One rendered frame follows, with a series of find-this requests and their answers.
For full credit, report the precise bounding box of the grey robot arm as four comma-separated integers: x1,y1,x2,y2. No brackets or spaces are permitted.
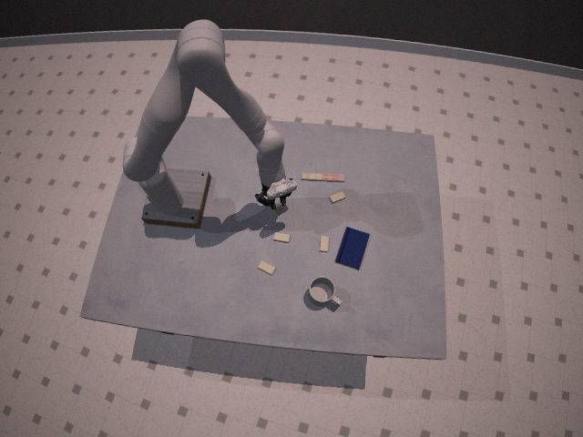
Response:
123,19,297,215

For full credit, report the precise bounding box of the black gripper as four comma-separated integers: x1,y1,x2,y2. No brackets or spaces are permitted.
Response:
255,183,291,210

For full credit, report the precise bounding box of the grey cup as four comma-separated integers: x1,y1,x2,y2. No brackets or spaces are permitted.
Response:
308,277,342,308

